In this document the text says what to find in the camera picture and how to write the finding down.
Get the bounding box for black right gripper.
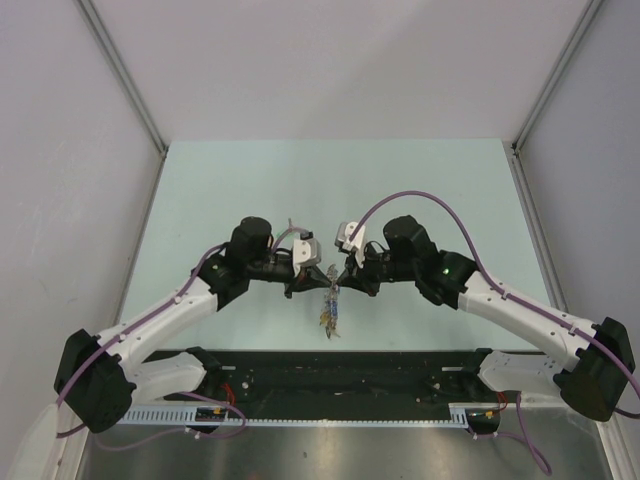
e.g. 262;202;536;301
337;240;418;298

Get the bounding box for metal disc keyring organizer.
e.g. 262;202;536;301
320;264;340;339

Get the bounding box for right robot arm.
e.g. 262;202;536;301
335;215;635;422

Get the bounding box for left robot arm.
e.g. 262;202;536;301
54;217;330;433

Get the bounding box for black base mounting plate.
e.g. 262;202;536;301
194;350;514;414

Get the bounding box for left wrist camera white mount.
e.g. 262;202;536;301
292;232;322;276

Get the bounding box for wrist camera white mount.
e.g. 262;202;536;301
334;221;366;268
292;232;322;276

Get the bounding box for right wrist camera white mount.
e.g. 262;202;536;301
334;221;366;268

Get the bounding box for white slotted cable duct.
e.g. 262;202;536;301
118;403;501;429

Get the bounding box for right aluminium side rail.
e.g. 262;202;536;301
505;143;569;312

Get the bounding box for left aluminium frame post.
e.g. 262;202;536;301
74;0;168;159

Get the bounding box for aluminium frame post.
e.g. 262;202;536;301
510;0;607;155
74;0;168;159

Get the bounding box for right aluminium frame post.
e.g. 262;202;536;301
510;0;607;155

